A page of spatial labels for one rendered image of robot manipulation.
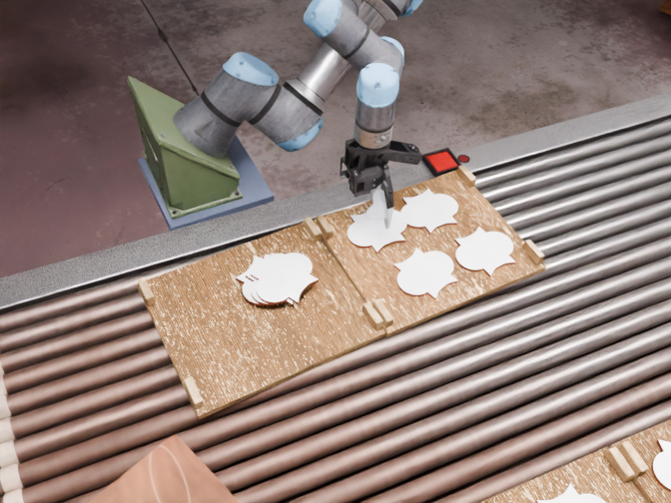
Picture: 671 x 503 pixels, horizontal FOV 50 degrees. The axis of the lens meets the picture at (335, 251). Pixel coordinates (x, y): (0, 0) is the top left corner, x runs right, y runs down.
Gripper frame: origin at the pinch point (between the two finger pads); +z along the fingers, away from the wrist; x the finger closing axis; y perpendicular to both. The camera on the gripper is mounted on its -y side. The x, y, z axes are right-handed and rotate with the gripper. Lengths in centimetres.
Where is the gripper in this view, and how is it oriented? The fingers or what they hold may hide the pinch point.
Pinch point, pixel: (373, 205)
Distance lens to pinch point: 159.9
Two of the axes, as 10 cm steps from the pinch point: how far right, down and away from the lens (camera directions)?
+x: 4.4, 7.0, -5.7
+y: -9.0, 3.1, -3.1
